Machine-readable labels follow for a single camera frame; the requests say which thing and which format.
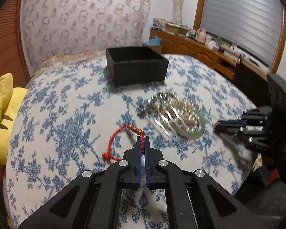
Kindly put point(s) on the beige curtain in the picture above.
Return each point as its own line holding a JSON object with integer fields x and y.
{"x": 180, "y": 2}

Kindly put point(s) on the pink jug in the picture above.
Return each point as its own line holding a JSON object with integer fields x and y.
{"x": 201, "y": 35}

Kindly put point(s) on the circle patterned curtain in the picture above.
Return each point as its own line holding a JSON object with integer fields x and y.
{"x": 81, "y": 21}

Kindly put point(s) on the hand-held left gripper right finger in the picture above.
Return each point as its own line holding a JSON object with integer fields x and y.
{"x": 147, "y": 157}

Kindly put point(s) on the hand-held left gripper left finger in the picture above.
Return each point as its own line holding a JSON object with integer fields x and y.
{"x": 139, "y": 157}

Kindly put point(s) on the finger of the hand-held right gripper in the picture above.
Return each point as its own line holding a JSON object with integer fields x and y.
{"x": 232, "y": 123}
{"x": 250, "y": 138}

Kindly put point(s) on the blue floral quilt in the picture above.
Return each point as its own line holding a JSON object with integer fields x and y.
{"x": 62, "y": 114}

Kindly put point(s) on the grey window blinds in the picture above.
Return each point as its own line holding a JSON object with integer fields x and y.
{"x": 240, "y": 16}

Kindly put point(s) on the orange ribbed wardrobe door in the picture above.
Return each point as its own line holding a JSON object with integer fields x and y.
{"x": 7, "y": 43}

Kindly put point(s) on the wooden cabinet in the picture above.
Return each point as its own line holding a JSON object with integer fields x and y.
{"x": 205, "y": 52}

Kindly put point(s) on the pale green jade bangle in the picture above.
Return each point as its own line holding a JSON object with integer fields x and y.
{"x": 197, "y": 133}

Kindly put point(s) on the black box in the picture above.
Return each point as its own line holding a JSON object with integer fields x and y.
{"x": 138, "y": 74}

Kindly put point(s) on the cardboard box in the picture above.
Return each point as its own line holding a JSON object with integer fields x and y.
{"x": 178, "y": 29}

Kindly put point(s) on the pink floral blanket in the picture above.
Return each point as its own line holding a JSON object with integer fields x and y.
{"x": 62, "y": 60}

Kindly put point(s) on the yellow plush toy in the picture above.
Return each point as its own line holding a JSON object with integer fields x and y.
{"x": 2, "y": 128}

